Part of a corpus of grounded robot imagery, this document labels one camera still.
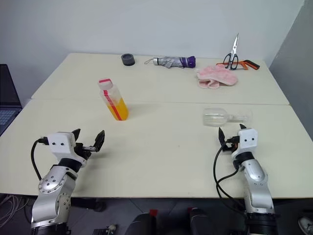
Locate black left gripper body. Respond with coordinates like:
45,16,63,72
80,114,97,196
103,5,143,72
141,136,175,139
74,142,96,162

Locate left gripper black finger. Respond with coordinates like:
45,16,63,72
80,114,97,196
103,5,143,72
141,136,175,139
94,130,106,153
71,128,82,143

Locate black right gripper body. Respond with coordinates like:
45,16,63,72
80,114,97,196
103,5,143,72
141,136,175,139
223,136,240,154

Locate clear wine glass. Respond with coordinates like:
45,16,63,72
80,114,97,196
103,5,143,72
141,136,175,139
202,107,253,127

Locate orange juice plastic bottle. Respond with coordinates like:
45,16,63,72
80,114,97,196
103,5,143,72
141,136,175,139
99,84,130,121

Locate pink fluffy cloth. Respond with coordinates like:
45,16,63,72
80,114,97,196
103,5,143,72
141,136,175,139
195,64,239,89

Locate orange black hand saw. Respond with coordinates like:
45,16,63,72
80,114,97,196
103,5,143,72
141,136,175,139
216,59,261,71

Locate dark laptop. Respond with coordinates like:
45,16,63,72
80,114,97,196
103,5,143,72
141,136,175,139
0,64,23,137

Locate small black floor device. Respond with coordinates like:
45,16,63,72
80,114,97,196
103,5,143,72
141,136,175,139
93,224,118,235

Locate silver purple folded umbrella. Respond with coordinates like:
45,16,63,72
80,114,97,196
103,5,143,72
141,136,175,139
143,56,197,70

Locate dark rounded shape red top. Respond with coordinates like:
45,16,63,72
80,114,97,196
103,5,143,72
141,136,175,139
124,209,157,235

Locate grey white shoe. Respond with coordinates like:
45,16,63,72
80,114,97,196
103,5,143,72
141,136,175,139
298,216,313,235

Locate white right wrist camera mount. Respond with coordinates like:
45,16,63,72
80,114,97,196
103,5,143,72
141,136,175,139
231,128,258,157

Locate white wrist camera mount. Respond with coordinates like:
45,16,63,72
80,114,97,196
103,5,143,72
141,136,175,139
231,128,258,157
47,132,89,164

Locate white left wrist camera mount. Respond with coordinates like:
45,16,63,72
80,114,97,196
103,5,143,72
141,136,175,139
47,132,89,164

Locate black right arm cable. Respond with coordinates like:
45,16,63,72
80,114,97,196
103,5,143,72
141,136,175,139
213,137,248,214

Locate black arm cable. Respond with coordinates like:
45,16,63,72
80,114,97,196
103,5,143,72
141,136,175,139
213,137,248,214
30,138,49,181

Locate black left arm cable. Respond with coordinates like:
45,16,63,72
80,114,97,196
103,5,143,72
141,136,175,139
30,138,49,181

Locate black handled steel scissors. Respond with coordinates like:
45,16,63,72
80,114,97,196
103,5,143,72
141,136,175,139
223,33,240,71

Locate white floor cables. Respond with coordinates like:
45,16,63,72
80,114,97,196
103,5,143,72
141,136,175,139
0,194,33,221

